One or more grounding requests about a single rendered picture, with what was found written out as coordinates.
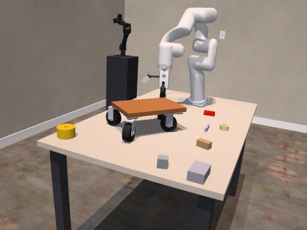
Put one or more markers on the beige roll of tape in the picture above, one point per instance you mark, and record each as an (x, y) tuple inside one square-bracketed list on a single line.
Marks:
[(224, 127)]

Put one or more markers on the brown wooden dolly with black caster wheels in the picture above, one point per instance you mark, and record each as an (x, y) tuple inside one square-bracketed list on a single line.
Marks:
[(132, 109)]

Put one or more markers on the small tan wooden block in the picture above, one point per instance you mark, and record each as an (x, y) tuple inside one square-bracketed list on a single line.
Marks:
[(203, 143)]

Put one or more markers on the yellow short cylinder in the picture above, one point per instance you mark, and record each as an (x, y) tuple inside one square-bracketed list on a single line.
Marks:
[(66, 131)]

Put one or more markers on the red toy brick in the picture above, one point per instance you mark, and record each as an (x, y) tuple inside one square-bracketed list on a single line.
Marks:
[(209, 113)]

